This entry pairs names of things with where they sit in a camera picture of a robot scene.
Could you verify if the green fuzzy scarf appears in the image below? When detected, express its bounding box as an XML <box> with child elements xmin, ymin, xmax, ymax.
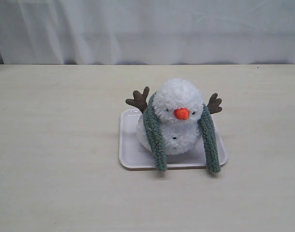
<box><xmin>142</xmin><ymin>93</ymin><xmax>221</xmax><ymax>174</ymax></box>

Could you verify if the white plush snowman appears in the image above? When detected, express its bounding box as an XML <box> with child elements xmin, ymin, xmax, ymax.
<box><xmin>125</xmin><ymin>78</ymin><xmax>222</xmax><ymax>155</ymax></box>

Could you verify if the white plastic tray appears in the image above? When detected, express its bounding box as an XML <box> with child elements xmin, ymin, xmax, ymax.
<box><xmin>118</xmin><ymin>108</ymin><xmax>228</xmax><ymax>171</ymax></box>

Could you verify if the white backdrop curtain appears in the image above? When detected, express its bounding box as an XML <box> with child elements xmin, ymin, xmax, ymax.
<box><xmin>0</xmin><ymin>0</ymin><xmax>295</xmax><ymax>65</ymax></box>

